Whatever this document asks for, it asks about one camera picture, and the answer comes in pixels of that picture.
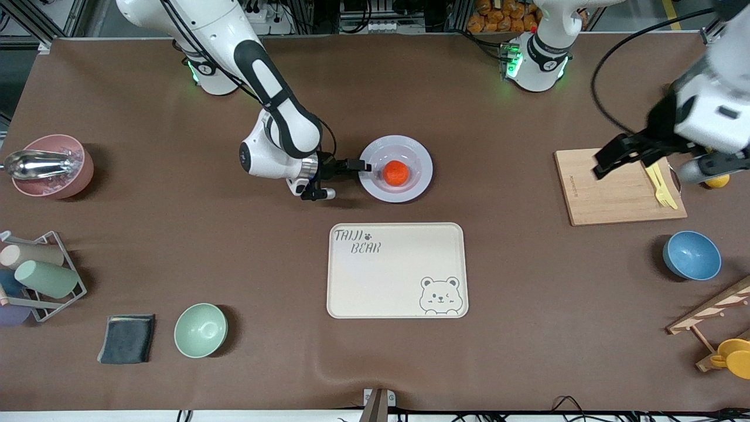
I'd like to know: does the metal scoop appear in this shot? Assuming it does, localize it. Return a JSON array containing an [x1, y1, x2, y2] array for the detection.
[[3, 149, 77, 181]]

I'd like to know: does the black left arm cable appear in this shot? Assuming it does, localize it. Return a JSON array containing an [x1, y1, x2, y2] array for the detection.
[[590, 7, 719, 135]]

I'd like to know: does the orange fruit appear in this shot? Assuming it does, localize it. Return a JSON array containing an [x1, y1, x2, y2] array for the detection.
[[383, 160, 410, 187]]

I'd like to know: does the pink bowl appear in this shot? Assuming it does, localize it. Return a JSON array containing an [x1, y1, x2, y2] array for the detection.
[[12, 134, 94, 200]]

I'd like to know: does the green bowl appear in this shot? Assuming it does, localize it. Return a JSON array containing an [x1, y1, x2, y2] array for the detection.
[[174, 303, 229, 359]]

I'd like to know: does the grey wire cup holder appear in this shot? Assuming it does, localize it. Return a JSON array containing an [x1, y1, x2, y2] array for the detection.
[[0, 230, 88, 323]]

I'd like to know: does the green cup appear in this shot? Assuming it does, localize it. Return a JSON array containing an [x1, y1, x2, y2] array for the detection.
[[15, 260, 80, 299]]

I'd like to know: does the cream bear print tray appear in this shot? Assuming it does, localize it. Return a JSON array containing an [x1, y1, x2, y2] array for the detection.
[[326, 222, 469, 319]]

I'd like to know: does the grey aluminium frame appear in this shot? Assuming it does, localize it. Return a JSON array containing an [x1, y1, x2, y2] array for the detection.
[[0, 0, 94, 46]]

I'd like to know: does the beige cup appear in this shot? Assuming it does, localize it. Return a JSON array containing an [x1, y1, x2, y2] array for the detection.
[[0, 243, 65, 270]]

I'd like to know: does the blue cup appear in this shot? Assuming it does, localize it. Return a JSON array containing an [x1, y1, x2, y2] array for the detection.
[[0, 268, 24, 297]]

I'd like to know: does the pale blue plate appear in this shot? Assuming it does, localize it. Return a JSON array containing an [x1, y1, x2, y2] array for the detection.
[[357, 135, 434, 203]]

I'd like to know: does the orange bread pile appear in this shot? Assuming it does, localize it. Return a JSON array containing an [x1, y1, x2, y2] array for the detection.
[[467, 0, 543, 34]]

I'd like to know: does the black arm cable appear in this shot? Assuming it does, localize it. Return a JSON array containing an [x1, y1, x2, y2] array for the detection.
[[590, 7, 719, 135], [319, 120, 338, 158]]

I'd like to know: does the yellow cup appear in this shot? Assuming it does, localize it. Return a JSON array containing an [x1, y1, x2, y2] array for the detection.
[[711, 338, 750, 380]]

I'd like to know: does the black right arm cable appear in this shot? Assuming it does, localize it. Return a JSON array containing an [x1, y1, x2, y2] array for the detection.
[[319, 120, 338, 158]]

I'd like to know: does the dark grey cloth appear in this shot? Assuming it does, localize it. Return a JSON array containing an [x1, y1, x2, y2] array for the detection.
[[97, 314, 156, 365]]

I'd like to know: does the long white power strip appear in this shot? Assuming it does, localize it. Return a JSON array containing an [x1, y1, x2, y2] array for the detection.
[[340, 21, 426, 35]]

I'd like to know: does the yellow plastic fork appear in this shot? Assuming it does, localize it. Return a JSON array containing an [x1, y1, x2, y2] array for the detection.
[[645, 162, 670, 209]]

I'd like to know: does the blue bowl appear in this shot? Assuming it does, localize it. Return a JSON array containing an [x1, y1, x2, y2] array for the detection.
[[663, 230, 722, 281]]

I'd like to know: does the purple cup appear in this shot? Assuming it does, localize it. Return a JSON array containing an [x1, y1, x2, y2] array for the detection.
[[0, 302, 33, 326]]

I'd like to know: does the wooden dish rack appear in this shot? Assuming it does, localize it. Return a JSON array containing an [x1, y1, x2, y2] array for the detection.
[[666, 275, 750, 373]]

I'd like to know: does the bamboo cutting board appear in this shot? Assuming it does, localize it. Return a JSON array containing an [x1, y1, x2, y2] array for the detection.
[[554, 148, 688, 227]]

